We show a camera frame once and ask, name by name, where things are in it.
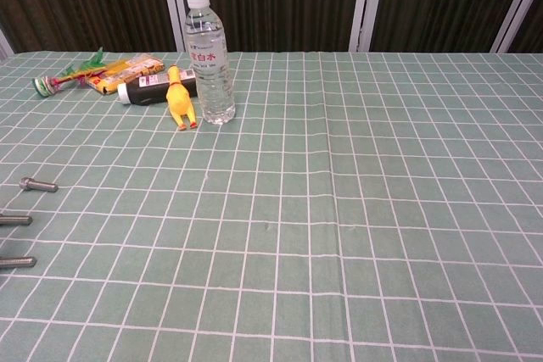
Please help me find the metal bolt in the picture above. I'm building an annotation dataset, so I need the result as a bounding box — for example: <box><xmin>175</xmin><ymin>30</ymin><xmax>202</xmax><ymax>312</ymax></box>
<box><xmin>0</xmin><ymin>255</ymin><xmax>37</xmax><ymax>270</ymax></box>
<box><xmin>0</xmin><ymin>213</ymin><xmax>34</xmax><ymax>227</ymax></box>
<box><xmin>19</xmin><ymin>177</ymin><xmax>59</xmax><ymax>193</ymax></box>

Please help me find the green checked tablecloth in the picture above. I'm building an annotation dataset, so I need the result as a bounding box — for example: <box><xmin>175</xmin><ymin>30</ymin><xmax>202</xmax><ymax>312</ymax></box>
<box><xmin>0</xmin><ymin>50</ymin><xmax>543</xmax><ymax>362</ymax></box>

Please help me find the yellow rubber chicken toy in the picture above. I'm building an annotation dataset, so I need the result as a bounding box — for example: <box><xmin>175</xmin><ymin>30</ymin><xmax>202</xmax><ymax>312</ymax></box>
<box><xmin>165</xmin><ymin>64</ymin><xmax>199</xmax><ymax>131</ymax></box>

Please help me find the clear plastic water bottle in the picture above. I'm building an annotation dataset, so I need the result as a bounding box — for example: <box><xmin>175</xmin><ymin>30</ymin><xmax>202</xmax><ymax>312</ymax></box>
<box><xmin>183</xmin><ymin>0</ymin><xmax>237</xmax><ymax>126</ymax></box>

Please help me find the dark brown white-capped bottle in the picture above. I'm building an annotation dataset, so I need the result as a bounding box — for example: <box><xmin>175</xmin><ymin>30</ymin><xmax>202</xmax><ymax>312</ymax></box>
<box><xmin>116</xmin><ymin>68</ymin><xmax>199</xmax><ymax>106</ymax></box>

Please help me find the dark corrugated partition panel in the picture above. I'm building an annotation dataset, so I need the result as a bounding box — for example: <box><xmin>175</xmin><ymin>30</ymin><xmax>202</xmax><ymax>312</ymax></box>
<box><xmin>507</xmin><ymin>0</ymin><xmax>543</xmax><ymax>54</ymax></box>
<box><xmin>0</xmin><ymin>0</ymin><xmax>177</xmax><ymax>54</ymax></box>
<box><xmin>176</xmin><ymin>0</ymin><xmax>366</xmax><ymax>53</ymax></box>
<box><xmin>369</xmin><ymin>0</ymin><xmax>536</xmax><ymax>53</ymax></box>

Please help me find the yellow snack packet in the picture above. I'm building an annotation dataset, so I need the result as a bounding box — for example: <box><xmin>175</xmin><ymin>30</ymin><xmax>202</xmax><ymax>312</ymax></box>
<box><xmin>84</xmin><ymin>52</ymin><xmax>165</xmax><ymax>96</ymax></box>

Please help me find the green feather shuttlecock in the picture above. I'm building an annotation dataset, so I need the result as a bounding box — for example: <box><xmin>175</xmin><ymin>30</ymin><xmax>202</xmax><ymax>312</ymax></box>
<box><xmin>32</xmin><ymin>47</ymin><xmax>107</xmax><ymax>98</ymax></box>

